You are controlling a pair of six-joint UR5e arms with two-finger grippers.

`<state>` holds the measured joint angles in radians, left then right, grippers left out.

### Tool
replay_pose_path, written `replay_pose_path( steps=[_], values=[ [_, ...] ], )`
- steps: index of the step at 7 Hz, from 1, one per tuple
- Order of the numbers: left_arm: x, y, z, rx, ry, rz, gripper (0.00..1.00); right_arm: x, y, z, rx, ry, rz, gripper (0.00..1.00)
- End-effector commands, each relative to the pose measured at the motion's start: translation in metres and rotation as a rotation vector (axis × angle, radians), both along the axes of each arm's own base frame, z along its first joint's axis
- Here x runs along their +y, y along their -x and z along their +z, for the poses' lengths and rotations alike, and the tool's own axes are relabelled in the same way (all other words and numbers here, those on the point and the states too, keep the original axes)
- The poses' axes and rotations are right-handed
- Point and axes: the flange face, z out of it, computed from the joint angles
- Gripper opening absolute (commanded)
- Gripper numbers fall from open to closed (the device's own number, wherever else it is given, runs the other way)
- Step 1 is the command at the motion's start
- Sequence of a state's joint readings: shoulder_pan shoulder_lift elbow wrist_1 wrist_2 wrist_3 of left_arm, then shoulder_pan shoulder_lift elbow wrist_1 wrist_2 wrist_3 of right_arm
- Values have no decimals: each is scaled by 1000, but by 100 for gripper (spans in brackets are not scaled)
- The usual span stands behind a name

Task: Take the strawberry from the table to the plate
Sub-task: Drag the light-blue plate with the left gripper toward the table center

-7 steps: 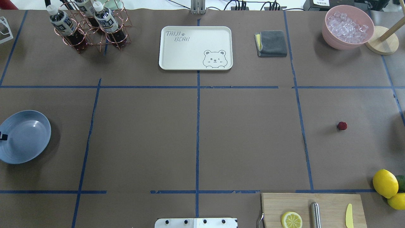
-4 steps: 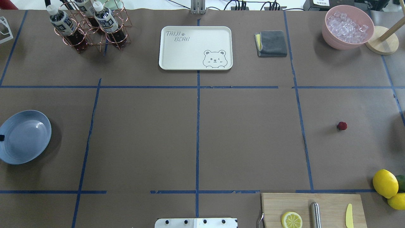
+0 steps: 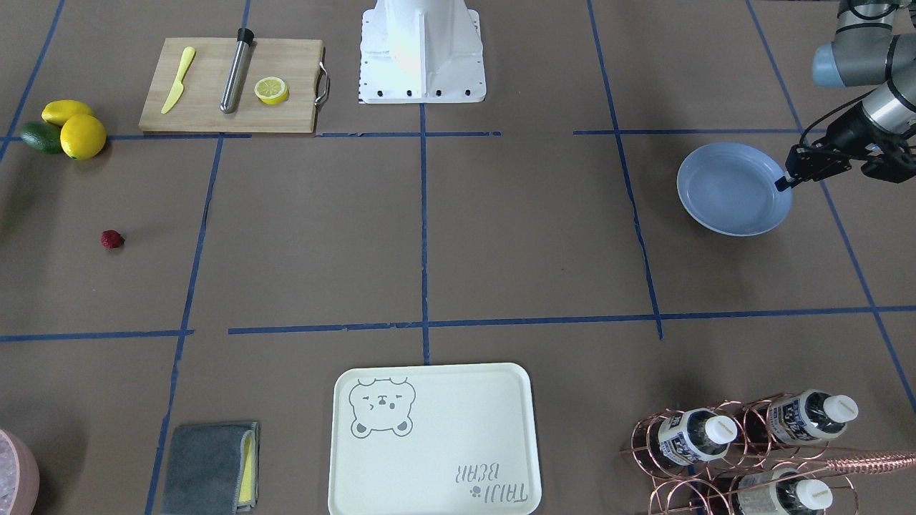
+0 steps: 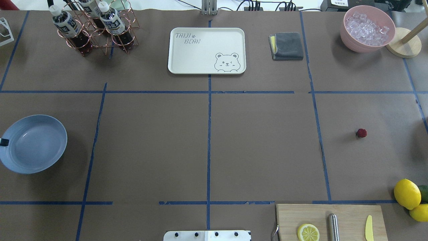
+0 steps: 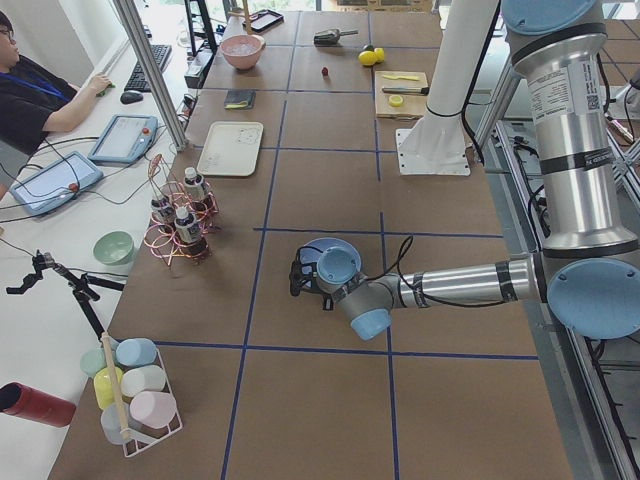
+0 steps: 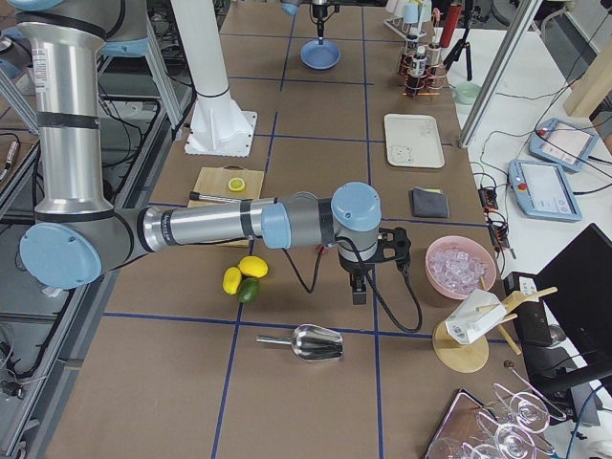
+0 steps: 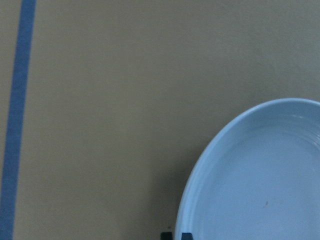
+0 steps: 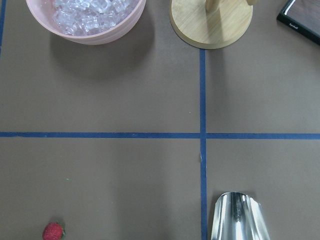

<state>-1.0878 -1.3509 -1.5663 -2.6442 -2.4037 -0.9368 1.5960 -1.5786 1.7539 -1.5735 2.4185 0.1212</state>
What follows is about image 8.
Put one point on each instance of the pink bowl with ice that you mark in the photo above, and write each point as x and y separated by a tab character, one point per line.
88	22

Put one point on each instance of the metal ice scoop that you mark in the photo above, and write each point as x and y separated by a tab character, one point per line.
238	216

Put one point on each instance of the red strawberry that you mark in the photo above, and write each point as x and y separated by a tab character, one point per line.
53	231

